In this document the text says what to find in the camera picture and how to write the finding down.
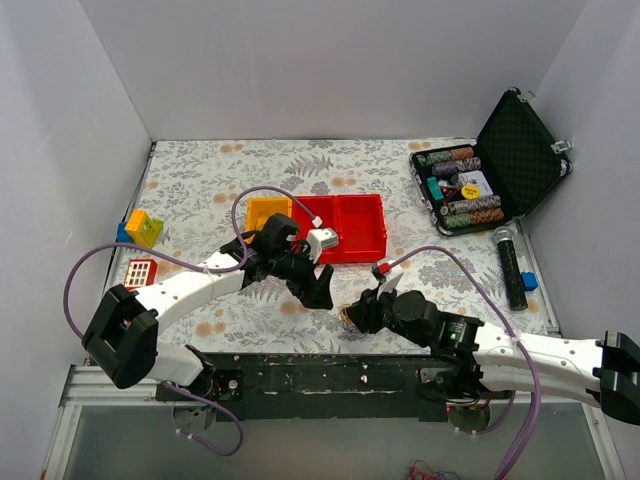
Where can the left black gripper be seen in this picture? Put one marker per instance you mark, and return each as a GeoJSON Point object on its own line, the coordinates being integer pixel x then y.
{"type": "Point", "coordinates": [304, 282]}

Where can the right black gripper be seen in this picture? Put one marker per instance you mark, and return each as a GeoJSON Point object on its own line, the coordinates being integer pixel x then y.
{"type": "Point", "coordinates": [371, 315]}

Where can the yellow plastic bin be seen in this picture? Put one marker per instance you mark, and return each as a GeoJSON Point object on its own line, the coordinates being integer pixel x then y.
{"type": "Point", "coordinates": [259, 210]}

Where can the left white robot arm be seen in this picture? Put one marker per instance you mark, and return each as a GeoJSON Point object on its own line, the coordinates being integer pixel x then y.
{"type": "Point", "coordinates": [123, 335]}

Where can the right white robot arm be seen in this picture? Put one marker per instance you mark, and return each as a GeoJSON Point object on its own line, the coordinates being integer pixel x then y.
{"type": "Point", "coordinates": [602, 372]}

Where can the floral table mat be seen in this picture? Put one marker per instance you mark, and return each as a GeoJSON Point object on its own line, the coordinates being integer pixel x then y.
{"type": "Point", "coordinates": [194, 188]}

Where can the black microphone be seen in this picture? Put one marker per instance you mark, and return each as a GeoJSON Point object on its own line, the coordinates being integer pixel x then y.
{"type": "Point", "coordinates": [515, 291]}

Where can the small blue toy block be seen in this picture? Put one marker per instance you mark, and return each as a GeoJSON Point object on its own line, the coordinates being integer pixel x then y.
{"type": "Point", "coordinates": [529, 281]}

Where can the red white window block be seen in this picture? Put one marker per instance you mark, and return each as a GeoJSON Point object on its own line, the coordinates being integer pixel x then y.
{"type": "Point", "coordinates": [140, 272]}

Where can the yellow green blue block stack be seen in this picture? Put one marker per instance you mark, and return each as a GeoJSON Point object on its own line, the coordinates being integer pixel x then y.
{"type": "Point", "coordinates": [139, 229]}

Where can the black poker chip case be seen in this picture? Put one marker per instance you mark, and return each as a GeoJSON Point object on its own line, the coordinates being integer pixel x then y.
{"type": "Point", "coordinates": [501, 176]}

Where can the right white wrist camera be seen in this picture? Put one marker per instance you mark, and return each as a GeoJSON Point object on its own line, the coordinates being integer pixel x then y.
{"type": "Point", "coordinates": [388, 274]}

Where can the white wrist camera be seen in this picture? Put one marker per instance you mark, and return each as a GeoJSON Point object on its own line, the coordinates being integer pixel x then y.
{"type": "Point", "coordinates": [320, 239]}
{"type": "Point", "coordinates": [388, 274]}

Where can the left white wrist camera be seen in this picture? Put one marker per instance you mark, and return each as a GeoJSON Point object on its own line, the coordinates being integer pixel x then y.
{"type": "Point", "coordinates": [320, 239]}

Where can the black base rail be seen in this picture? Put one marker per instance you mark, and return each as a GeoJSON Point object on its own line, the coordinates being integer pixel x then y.
{"type": "Point", "coordinates": [317, 386]}

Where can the aluminium frame rail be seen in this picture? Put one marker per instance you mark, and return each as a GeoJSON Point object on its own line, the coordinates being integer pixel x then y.
{"type": "Point", "coordinates": [106, 433]}

